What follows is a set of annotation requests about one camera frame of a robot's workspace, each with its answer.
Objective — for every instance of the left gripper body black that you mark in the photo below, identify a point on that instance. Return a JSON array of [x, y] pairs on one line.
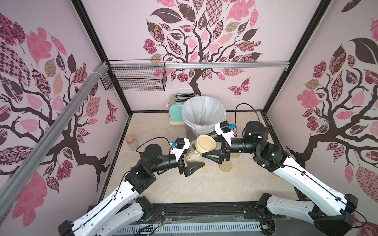
[[168, 162]]

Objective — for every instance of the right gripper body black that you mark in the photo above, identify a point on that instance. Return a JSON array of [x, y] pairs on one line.
[[222, 151]]

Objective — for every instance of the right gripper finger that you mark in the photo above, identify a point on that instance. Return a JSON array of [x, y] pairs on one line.
[[216, 137], [218, 156]]

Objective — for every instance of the glass jar tan lid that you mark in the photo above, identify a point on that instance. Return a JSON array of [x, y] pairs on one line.
[[194, 153]]

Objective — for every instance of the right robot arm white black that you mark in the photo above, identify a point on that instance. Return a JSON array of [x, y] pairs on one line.
[[330, 211]]

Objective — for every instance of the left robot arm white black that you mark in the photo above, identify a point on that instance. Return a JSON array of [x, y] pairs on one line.
[[125, 205]]

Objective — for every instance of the white trash bag liner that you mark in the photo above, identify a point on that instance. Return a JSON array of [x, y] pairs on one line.
[[202, 113]]

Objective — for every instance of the small jar pink lid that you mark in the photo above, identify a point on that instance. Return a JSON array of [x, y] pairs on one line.
[[131, 143]]

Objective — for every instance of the mint green toaster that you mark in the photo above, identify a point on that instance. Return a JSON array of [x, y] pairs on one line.
[[175, 106]]

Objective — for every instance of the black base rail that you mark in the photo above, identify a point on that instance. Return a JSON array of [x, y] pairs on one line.
[[228, 212]]

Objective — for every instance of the white slotted cable duct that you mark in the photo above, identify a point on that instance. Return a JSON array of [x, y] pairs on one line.
[[189, 228]]

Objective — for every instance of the black wire basket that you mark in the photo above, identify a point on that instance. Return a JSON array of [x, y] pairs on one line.
[[135, 75]]

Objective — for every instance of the aluminium rail back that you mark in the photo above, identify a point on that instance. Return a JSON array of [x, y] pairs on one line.
[[216, 65]]

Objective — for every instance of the aluminium rail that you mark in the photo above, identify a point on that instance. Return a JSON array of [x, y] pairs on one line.
[[216, 65], [25, 171]]

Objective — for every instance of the aluminium rail left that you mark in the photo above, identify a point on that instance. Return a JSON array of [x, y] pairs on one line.
[[25, 171]]

